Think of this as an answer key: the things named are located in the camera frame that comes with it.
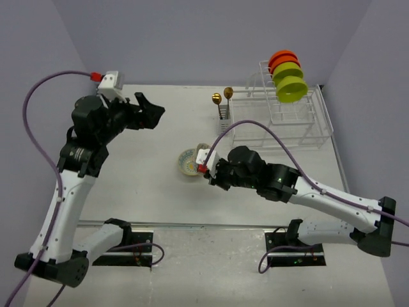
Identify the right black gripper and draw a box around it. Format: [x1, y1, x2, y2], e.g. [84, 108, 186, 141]
[204, 157, 258, 190]

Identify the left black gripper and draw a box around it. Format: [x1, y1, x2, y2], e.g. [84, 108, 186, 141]
[98, 91, 165, 143]

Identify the floral white bowl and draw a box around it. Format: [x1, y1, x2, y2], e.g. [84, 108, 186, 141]
[196, 143, 212, 152]

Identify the blue yellow patterned bowl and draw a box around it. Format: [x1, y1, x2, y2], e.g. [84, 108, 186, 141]
[177, 148, 198, 177]

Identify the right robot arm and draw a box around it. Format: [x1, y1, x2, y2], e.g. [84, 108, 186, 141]
[196, 146, 396, 257]

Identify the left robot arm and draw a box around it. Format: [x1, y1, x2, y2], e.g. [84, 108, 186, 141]
[15, 92, 166, 288]

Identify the gold spoon left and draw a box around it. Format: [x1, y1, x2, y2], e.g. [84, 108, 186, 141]
[212, 93, 223, 120]

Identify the gold spoon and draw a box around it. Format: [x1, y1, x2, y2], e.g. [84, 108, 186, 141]
[212, 93, 223, 120]
[224, 86, 234, 119]

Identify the gold spoon right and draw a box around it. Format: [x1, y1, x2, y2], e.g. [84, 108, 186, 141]
[224, 86, 234, 119]

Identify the green bowl front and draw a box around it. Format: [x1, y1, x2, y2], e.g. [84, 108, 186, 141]
[276, 76, 309, 103]

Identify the green bowl back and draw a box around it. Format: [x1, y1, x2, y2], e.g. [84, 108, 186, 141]
[272, 61, 304, 79]

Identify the orange bowl front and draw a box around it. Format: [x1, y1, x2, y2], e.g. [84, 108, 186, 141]
[268, 54, 301, 71]

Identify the orange bowl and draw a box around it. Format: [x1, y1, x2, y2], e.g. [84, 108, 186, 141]
[268, 54, 301, 71]
[269, 49, 298, 62]

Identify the orange bowl back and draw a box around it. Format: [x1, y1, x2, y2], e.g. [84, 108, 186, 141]
[269, 49, 298, 62]

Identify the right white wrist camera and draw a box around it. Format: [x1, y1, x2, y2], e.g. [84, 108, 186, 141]
[195, 149, 220, 177]

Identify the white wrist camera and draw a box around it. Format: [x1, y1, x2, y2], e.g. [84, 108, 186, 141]
[96, 71, 125, 101]
[195, 149, 220, 177]

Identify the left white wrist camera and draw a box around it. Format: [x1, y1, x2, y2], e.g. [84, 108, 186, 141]
[96, 71, 125, 101]

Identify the white wire dish rack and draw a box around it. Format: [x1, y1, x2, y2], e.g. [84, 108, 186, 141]
[229, 61, 334, 148]

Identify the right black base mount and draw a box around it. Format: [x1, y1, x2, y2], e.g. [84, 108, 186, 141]
[265, 228, 327, 267]

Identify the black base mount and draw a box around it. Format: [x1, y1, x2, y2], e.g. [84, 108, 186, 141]
[265, 228, 327, 267]
[93, 230, 153, 268]

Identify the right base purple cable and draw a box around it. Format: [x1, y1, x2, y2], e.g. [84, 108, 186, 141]
[258, 244, 317, 274]

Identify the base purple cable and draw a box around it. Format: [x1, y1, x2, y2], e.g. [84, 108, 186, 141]
[108, 242, 166, 267]
[258, 244, 317, 274]

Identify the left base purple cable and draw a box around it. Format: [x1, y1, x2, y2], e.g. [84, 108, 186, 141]
[108, 242, 166, 267]

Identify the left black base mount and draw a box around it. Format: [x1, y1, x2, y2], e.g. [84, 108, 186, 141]
[93, 230, 153, 268]

